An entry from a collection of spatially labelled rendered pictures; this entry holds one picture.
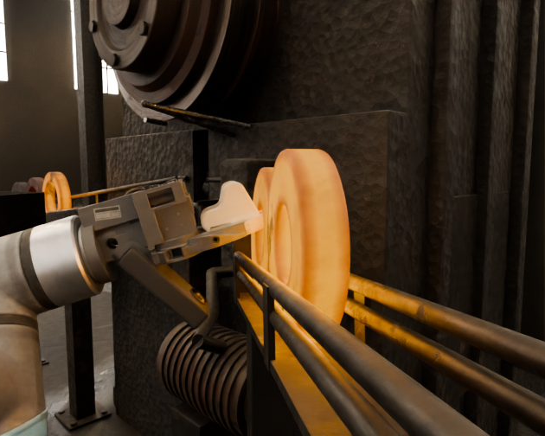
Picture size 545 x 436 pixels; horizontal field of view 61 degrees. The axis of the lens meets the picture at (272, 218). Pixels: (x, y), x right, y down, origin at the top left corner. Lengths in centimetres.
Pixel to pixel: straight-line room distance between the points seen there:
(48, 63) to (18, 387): 1134
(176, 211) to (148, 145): 76
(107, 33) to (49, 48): 1076
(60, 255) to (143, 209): 9
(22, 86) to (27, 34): 112
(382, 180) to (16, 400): 55
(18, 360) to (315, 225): 32
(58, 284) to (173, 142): 70
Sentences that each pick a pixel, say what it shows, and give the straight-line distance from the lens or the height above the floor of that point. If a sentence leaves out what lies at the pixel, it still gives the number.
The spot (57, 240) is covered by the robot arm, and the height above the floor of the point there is 71.
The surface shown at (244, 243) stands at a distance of 61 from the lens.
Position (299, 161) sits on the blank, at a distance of 34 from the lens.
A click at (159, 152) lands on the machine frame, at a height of 82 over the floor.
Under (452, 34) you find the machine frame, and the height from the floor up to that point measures 100.
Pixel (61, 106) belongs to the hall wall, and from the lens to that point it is 1168.
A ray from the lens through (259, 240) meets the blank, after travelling 56.
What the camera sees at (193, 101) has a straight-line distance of 92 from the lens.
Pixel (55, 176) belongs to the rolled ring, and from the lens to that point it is 162.
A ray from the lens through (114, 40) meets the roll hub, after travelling 104.
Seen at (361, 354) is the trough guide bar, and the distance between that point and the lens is 16.
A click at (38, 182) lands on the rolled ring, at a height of 73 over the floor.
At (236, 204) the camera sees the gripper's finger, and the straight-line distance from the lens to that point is 50.
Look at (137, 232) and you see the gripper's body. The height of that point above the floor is 71.
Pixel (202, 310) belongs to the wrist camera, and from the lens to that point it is 52.
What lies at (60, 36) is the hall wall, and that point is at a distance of 1197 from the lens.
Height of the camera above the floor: 78
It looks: 6 degrees down
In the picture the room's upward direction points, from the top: straight up
